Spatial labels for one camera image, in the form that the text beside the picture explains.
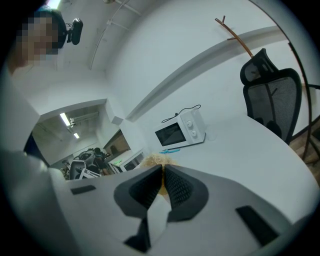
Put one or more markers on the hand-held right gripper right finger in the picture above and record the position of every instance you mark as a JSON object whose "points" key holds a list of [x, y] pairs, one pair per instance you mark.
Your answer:
{"points": [[220, 200]]}

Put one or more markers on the black mesh office chair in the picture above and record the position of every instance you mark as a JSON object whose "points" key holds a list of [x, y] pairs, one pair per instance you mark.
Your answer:
{"points": [[272, 100]]}

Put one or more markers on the white ceiling conduit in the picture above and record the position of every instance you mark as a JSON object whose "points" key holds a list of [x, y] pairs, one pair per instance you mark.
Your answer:
{"points": [[110, 23]]}

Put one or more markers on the yellow loofah scrubber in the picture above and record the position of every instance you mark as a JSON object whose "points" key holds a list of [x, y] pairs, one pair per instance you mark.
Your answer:
{"points": [[153, 160]]}

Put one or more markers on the white machine frame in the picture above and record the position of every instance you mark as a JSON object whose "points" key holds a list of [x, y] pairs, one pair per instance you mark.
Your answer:
{"points": [[83, 166]]}

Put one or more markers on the white wall box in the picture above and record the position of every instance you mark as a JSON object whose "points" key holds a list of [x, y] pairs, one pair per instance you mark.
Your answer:
{"points": [[116, 120]]}

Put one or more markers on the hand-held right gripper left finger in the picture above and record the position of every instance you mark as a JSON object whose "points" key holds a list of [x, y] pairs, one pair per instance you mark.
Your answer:
{"points": [[105, 200]]}

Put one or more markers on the person's white shirt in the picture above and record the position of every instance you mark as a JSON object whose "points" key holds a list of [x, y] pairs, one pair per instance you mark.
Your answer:
{"points": [[22, 120]]}

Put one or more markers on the wooden coat rack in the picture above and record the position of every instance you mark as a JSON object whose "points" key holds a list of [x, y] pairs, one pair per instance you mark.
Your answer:
{"points": [[237, 41]]}

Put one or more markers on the white microwave oven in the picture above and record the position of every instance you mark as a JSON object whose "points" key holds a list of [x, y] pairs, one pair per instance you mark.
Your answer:
{"points": [[182, 131]]}

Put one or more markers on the short ceiling light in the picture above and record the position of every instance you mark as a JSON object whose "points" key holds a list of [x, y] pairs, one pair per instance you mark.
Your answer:
{"points": [[76, 135]]}

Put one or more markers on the long ceiling light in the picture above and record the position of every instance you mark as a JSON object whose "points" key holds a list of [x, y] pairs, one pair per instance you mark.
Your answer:
{"points": [[64, 119]]}

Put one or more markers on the black head camera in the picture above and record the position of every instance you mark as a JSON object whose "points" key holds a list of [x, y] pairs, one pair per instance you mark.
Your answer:
{"points": [[75, 30]]}

